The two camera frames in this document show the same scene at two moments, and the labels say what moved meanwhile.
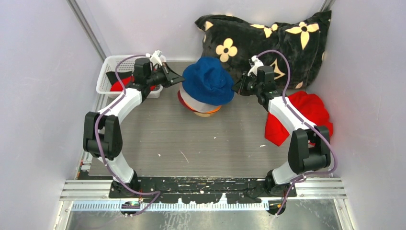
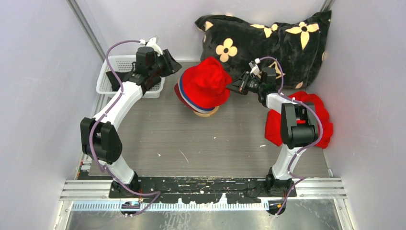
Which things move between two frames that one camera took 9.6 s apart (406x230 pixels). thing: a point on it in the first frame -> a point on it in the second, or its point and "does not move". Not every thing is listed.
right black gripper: (240, 87) does not move
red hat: (116, 86) -> (206, 82)
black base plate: (247, 189) does not move
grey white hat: (195, 104) does not move
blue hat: (207, 81) -> (181, 83)
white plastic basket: (109, 63) does not move
